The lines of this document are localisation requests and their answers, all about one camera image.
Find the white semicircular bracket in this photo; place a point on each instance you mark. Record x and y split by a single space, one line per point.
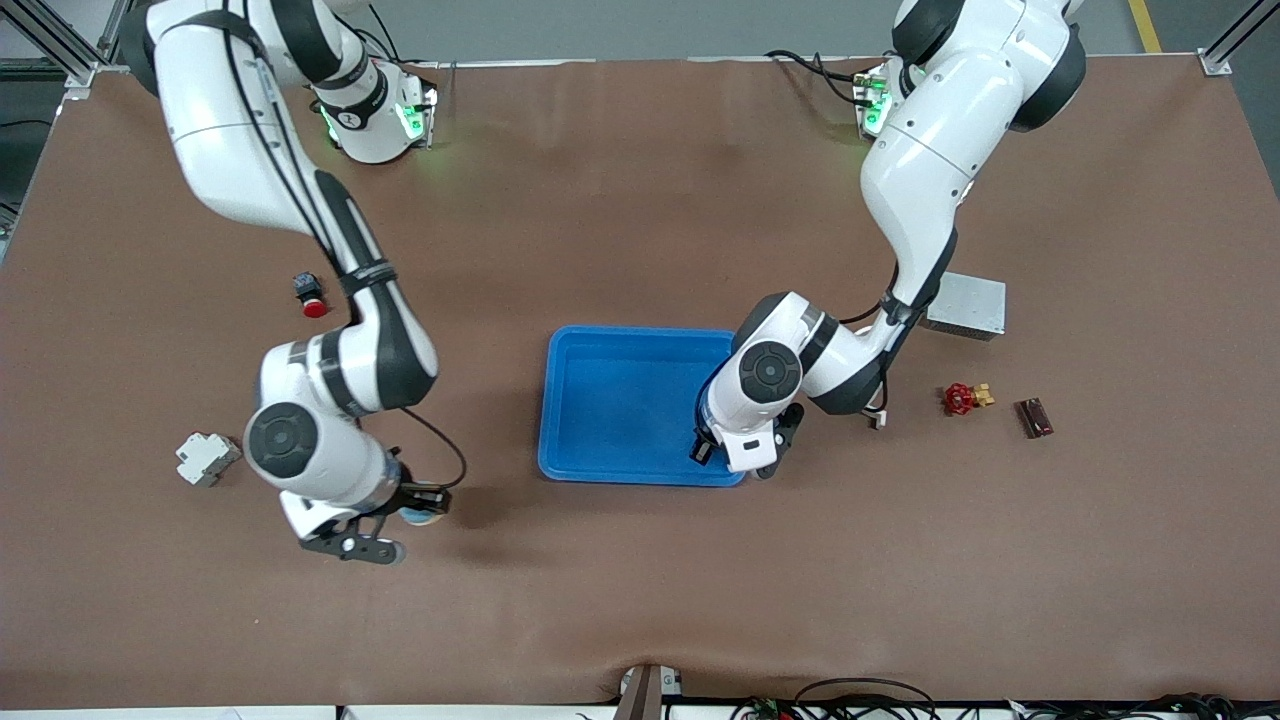
878 418

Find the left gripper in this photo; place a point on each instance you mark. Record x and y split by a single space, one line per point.
702 449

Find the black red emergency button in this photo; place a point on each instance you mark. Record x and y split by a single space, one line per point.
310 295

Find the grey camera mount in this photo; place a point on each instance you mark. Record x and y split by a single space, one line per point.
650 690

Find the brass valve red handwheel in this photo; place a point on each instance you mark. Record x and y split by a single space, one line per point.
962 399

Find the light blue call bell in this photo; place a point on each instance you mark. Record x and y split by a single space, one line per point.
420 519

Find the aluminium frame post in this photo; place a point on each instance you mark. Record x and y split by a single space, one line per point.
1225 55
75 65

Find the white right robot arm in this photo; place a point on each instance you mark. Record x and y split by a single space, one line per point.
230 130

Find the brown table mat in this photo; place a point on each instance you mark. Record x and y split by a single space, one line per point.
640 580

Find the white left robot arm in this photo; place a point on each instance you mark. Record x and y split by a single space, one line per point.
940 150

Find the white circuit breaker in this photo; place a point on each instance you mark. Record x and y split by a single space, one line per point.
207 459

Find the silver metal box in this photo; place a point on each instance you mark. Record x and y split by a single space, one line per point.
975 305

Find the blue plastic tray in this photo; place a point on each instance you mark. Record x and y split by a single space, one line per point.
620 410

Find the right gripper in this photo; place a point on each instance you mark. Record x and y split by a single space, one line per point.
413 496

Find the green connector plug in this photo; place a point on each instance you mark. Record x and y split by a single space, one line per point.
766 708

